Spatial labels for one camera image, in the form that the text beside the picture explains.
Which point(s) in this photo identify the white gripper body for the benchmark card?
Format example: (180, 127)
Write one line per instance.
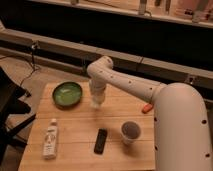
(97, 92)

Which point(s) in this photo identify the white sponge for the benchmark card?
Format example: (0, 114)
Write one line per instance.
(96, 103)

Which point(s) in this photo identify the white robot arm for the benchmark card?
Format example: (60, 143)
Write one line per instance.
(182, 139)

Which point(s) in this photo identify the green ceramic bowl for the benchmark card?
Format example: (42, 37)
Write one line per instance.
(67, 94)

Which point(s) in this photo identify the black remote control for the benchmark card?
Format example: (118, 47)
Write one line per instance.
(100, 141)

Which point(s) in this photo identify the small orange object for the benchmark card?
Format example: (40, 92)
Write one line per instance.
(147, 108)

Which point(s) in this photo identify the white paper cup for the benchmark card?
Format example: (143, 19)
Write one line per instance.
(130, 132)

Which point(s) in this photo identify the white plastic bottle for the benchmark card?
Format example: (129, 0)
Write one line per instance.
(50, 140)

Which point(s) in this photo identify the black chair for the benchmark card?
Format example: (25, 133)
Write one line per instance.
(10, 103)

